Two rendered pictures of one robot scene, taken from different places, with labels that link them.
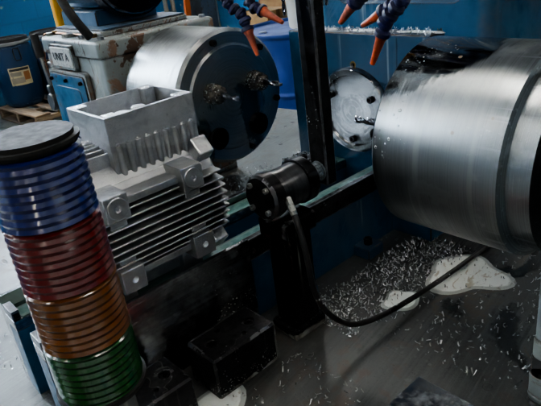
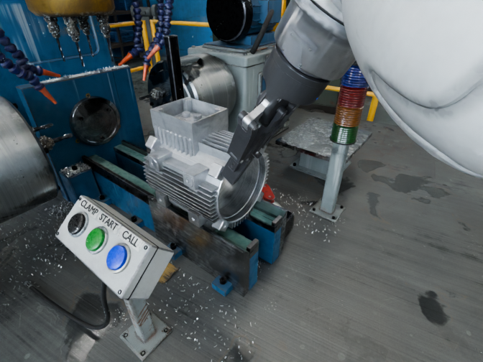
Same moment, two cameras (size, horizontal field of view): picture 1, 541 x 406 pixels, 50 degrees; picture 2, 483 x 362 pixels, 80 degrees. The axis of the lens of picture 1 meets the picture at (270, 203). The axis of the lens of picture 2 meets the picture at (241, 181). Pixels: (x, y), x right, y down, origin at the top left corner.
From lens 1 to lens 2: 1.02 m
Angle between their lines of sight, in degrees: 86
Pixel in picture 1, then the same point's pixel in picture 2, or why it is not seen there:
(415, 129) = (210, 88)
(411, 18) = (72, 67)
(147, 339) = not seen: hidden behind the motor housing
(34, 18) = not seen: outside the picture
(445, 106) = (212, 77)
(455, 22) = (99, 64)
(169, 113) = (199, 108)
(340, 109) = (88, 124)
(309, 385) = not seen: hidden behind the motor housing
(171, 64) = (9, 133)
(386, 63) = (110, 87)
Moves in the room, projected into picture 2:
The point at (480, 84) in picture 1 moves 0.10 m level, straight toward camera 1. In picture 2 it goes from (213, 67) to (244, 68)
